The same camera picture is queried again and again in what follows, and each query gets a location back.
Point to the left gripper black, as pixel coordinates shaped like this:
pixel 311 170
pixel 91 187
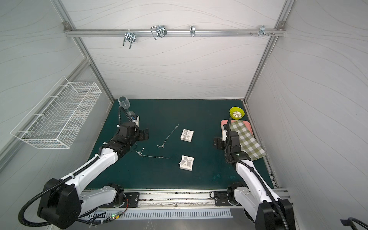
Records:
pixel 142 134

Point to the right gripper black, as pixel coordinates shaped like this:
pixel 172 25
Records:
pixel 218 142

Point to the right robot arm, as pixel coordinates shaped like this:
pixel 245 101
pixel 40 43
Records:
pixel 261 204

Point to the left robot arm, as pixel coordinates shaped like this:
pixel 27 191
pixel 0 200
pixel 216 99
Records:
pixel 48 208

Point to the pink tray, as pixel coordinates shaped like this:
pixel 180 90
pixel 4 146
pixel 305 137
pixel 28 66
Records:
pixel 247 124

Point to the green checkered cloth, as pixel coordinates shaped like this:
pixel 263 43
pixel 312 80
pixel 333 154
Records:
pixel 247 140

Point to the green bowl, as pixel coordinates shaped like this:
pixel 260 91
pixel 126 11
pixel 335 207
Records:
pixel 236 113

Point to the clear wine glass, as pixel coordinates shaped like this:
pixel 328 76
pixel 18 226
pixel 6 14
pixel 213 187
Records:
pixel 125 104

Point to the metal clamp hook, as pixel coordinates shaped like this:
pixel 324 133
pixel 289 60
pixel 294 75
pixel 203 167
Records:
pixel 129 38

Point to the metal carabiner hook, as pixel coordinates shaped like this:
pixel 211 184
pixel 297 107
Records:
pixel 158 31

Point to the aluminium crossbar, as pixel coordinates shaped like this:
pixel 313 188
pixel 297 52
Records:
pixel 170 32

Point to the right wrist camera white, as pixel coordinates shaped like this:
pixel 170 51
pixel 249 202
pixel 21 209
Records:
pixel 224 135

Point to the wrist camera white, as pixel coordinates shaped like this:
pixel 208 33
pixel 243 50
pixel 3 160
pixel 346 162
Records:
pixel 133 117
pixel 224 135

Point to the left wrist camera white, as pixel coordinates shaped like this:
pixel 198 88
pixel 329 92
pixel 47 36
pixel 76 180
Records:
pixel 133 117

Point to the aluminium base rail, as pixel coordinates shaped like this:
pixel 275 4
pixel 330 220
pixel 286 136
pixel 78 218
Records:
pixel 172 198

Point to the white wire basket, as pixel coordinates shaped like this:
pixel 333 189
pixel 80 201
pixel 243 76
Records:
pixel 56 120

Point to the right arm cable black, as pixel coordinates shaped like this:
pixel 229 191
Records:
pixel 261 204

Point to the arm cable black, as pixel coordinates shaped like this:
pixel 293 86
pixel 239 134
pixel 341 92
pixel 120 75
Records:
pixel 261 204
pixel 60 182

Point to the small metal ring hook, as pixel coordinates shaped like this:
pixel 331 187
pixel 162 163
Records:
pixel 192 31

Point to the metal bracket hook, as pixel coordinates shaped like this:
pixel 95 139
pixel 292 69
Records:
pixel 262 32

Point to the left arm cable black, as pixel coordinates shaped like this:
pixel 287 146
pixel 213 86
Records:
pixel 60 182

